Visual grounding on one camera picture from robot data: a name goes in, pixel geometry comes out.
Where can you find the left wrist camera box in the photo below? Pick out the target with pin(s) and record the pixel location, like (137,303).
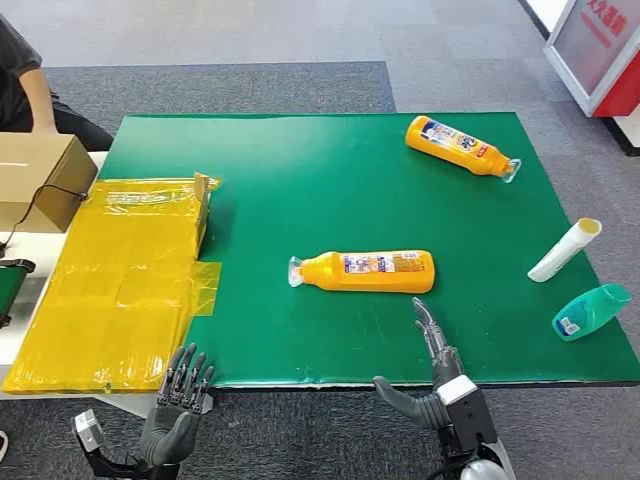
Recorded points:
(89,429)

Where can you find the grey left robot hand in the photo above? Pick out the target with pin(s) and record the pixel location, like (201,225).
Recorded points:
(167,430)

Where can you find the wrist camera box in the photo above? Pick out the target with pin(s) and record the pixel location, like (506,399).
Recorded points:
(89,429)
(467,414)

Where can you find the green plastic bin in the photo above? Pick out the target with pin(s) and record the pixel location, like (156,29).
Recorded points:
(12,285)

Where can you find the brown cardboard box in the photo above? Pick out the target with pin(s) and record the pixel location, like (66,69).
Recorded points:
(35,179)

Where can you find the yellow plastic-wrapped flat box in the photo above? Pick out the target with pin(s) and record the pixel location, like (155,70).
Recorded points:
(115,285)

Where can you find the white and red display stand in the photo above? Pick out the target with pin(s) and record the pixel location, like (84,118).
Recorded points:
(600,53)

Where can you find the green table mat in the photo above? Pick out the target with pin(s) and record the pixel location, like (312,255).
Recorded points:
(350,199)

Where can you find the teal plastic bottle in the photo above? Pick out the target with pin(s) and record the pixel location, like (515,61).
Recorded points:
(592,311)

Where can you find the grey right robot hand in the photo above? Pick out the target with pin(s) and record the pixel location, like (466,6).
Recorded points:
(442,368)

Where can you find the orange detergent bottle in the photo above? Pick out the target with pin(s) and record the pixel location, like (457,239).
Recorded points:
(370,273)
(450,147)

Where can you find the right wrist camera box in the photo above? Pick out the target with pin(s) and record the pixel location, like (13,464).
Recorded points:
(467,414)

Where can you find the white tube bottle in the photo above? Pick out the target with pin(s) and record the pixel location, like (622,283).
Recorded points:
(562,252)

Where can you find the person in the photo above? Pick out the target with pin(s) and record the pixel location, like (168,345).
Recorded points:
(17,79)

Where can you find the small white object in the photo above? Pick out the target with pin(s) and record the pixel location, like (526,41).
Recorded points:
(3,445)

